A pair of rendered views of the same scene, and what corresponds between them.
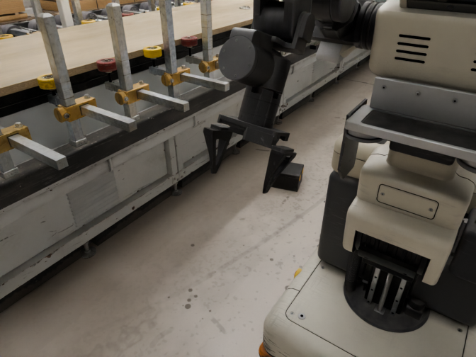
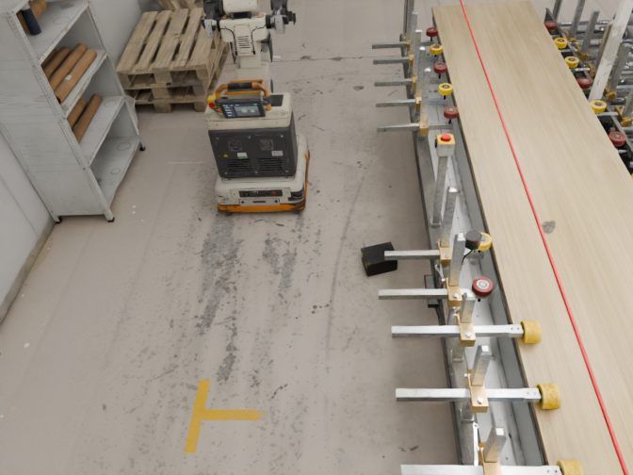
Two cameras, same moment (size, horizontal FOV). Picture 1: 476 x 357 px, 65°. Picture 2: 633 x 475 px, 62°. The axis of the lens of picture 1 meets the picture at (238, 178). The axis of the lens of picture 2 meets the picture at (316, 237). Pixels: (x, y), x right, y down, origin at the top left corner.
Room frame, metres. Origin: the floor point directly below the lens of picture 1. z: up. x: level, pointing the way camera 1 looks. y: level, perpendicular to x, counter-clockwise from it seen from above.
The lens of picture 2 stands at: (3.77, -1.68, 2.61)
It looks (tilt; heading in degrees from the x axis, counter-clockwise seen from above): 46 degrees down; 152
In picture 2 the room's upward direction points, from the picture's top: 6 degrees counter-clockwise
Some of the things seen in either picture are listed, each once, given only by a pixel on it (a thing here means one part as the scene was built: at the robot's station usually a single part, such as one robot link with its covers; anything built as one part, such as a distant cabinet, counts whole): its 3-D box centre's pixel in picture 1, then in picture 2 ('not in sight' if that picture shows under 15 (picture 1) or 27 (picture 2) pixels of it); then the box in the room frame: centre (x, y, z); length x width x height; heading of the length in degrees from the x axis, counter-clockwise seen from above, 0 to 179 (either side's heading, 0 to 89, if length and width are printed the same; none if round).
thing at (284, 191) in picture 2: not in sight; (260, 192); (1.13, -0.68, 0.23); 0.41 x 0.02 x 0.08; 55
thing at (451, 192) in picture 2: not in sight; (446, 229); (2.62, -0.43, 0.93); 0.04 x 0.04 x 0.48; 55
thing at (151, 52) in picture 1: (153, 59); (445, 94); (1.71, 0.38, 0.85); 0.08 x 0.08 x 0.11
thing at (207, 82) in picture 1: (187, 78); (411, 103); (1.60, 0.22, 0.81); 0.43 x 0.03 x 0.04; 55
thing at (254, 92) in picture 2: not in sight; (246, 93); (0.95, -0.57, 0.87); 0.23 x 0.15 x 0.11; 55
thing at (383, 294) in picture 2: not in sight; (431, 294); (2.81, -0.67, 0.84); 0.43 x 0.03 x 0.04; 55
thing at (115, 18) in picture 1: (124, 72); (415, 65); (1.39, 0.43, 0.89); 0.04 x 0.04 x 0.48; 55
